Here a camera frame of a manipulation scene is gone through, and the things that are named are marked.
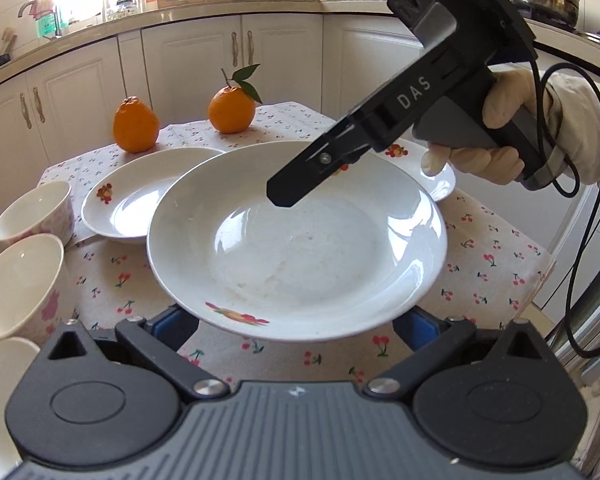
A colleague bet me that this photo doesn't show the person's right hand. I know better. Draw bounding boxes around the person's right hand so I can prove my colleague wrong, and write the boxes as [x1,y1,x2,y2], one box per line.
[421,67,546,188]

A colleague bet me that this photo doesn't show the metal sink faucet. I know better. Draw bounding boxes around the metal sink faucet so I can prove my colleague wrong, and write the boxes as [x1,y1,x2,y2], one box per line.
[16,0,62,38]

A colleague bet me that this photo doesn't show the large white flower-print plate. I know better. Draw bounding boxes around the large white flower-print plate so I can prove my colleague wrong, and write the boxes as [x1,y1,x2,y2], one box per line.
[146,141,448,343]

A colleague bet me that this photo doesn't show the cherry-print tablecloth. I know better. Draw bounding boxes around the cherry-print tablecloth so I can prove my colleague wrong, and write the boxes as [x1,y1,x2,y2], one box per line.
[37,101,556,386]

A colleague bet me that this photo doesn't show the orange fruit with leaves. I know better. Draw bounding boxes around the orange fruit with leaves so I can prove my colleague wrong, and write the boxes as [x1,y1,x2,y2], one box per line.
[208,64,263,134]

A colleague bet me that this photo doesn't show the pointed orange fruit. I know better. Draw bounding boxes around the pointed orange fruit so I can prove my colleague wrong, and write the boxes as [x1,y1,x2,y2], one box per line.
[112,96,160,154]

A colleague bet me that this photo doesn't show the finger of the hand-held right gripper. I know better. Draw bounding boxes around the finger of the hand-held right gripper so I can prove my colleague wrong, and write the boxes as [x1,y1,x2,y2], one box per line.
[266,110,381,208]

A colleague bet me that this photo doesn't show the white kitchen cabinets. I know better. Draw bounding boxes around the white kitchen cabinets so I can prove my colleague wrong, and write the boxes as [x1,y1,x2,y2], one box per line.
[0,10,431,261]

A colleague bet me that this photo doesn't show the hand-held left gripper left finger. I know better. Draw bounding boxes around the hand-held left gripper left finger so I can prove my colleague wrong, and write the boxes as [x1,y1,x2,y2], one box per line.
[45,305,231,403]

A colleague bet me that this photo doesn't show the silver appliance door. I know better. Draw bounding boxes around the silver appliance door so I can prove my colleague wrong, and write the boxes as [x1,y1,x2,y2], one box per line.
[532,180,600,381]

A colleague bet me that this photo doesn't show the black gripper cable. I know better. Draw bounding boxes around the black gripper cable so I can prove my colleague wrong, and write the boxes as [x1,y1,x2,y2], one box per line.
[527,52,600,361]

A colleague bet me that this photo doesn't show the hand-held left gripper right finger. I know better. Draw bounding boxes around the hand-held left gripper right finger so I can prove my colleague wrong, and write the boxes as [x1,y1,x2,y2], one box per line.
[362,305,548,403]

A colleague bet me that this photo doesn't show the person's right forearm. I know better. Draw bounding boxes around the person's right forearm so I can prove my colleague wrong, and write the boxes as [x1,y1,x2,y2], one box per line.
[535,71,600,196]

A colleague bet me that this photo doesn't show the white plate with flower print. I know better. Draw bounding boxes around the white plate with flower print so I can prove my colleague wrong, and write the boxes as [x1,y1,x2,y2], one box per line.
[375,137,457,203]
[81,147,226,245]

